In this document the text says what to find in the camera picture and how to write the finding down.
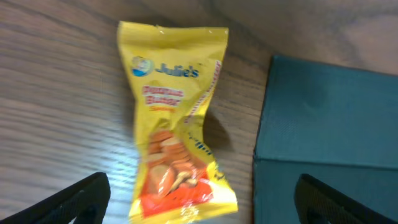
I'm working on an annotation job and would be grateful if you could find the yellow red snack packet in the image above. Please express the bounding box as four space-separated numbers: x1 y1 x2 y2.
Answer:
117 21 238 223

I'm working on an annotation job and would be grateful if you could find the black gift box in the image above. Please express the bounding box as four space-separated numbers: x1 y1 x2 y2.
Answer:
253 55 397 224

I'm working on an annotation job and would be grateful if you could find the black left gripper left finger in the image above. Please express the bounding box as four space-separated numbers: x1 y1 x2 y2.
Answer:
1 172 111 224

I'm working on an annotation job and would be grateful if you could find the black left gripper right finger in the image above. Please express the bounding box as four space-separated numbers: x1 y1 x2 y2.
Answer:
294 174 397 224

